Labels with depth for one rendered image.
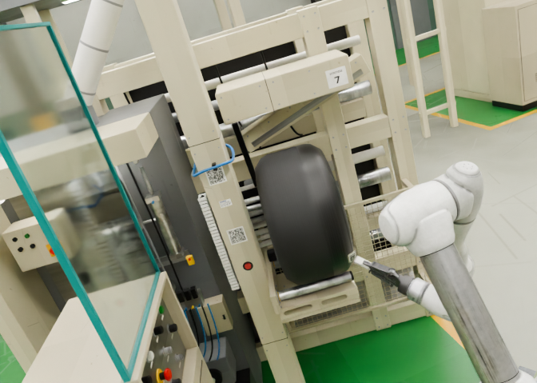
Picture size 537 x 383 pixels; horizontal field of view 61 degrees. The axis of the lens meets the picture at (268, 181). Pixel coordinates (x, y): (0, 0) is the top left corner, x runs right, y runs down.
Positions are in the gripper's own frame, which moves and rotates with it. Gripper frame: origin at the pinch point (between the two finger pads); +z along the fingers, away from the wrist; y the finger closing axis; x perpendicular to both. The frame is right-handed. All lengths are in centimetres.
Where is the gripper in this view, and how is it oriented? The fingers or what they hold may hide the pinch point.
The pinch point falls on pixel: (363, 262)
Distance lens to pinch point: 190.2
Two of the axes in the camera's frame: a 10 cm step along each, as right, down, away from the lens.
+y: 2.0, 5.9, 7.9
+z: -8.0, -3.7, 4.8
